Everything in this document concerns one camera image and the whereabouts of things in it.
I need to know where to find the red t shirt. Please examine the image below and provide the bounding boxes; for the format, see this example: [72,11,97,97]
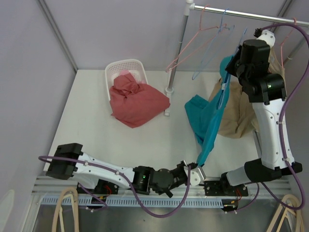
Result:
[109,73,170,128]

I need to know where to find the beige tubes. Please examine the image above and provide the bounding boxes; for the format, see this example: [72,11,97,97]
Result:
[266,204,305,232]
[52,187,80,232]

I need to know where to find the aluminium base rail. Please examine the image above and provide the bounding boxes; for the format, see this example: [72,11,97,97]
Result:
[32,173,291,198]

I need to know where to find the metal clothes rack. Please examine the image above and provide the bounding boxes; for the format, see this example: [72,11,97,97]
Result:
[165,0,309,117]

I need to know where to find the teal t shirt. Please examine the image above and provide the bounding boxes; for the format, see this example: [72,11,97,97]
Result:
[184,56,233,166]

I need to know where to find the blue hanger with beige shirt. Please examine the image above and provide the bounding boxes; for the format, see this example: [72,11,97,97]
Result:
[216,27,247,111]

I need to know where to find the pink t shirt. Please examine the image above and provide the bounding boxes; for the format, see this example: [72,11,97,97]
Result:
[119,70,147,84]

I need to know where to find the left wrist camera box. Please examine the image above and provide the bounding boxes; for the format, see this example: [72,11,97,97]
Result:
[184,166,206,186]

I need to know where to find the pink hanger at rail end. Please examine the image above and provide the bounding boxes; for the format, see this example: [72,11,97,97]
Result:
[279,17,298,69]

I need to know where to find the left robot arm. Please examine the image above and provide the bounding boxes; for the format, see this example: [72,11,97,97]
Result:
[40,143,205,198]

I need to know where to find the beige t shirt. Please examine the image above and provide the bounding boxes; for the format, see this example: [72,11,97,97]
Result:
[208,48,285,139]

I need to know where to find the beige tubes lower left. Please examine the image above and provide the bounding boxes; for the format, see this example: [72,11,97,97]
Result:
[52,187,80,232]

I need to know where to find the white slotted cable duct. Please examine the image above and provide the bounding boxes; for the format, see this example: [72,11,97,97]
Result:
[41,195,224,208]

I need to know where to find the white perforated plastic basket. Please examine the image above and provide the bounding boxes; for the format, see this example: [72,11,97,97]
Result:
[105,59,148,101]

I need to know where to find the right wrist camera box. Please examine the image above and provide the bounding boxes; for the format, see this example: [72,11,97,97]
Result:
[254,29,276,48]

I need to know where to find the beige tubes lower right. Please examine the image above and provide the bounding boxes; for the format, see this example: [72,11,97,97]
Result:
[266,204,305,232]

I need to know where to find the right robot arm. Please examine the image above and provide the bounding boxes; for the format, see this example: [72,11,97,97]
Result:
[220,40,303,196]

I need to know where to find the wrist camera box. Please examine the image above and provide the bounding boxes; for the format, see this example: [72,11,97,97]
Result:
[254,29,276,48]
[184,166,206,186]

